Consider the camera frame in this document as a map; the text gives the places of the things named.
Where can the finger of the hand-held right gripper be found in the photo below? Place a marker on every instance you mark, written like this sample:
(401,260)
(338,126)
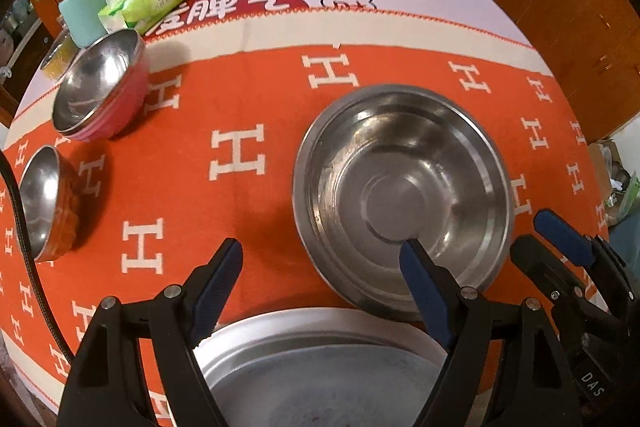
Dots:
(562,237)
(542,264)

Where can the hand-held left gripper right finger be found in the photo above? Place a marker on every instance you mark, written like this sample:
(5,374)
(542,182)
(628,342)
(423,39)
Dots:
(425,282)

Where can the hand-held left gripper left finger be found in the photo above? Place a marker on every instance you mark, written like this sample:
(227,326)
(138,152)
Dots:
(217,282)

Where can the large steel bowl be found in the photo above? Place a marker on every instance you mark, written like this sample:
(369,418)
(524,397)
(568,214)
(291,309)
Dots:
(405,202)

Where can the plain white plate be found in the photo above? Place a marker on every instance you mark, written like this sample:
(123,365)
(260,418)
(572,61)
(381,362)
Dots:
(325,314)

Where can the small steel bowl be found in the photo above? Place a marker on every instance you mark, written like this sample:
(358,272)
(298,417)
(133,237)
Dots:
(47,207)

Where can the pink steel bowl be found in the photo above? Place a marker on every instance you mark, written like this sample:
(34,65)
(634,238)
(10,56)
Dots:
(95,92)

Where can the cardboard box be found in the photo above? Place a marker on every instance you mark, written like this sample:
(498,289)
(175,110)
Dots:
(600,152)

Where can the orange patterned tablecloth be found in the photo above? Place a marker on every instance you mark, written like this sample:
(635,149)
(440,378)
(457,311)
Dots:
(225,107)

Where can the wooden cabinet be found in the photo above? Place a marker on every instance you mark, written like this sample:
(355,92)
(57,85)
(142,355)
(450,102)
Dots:
(565,22)

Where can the mint green canister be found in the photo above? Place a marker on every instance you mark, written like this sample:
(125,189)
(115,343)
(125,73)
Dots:
(80,12)

